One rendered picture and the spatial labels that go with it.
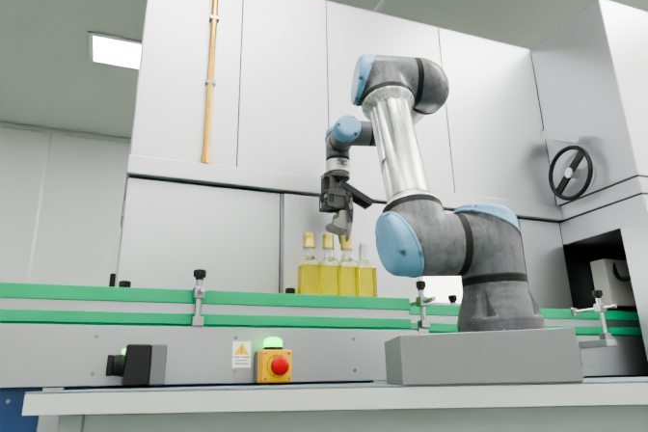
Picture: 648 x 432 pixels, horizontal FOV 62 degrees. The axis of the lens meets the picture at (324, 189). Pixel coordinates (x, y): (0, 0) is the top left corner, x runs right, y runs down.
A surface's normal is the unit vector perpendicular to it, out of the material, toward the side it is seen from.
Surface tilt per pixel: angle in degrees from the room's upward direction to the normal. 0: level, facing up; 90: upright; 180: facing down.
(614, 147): 90
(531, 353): 90
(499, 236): 91
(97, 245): 90
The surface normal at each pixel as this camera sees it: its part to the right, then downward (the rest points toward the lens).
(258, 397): -0.02, -0.33
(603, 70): -0.93, -0.11
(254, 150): 0.36, -0.32
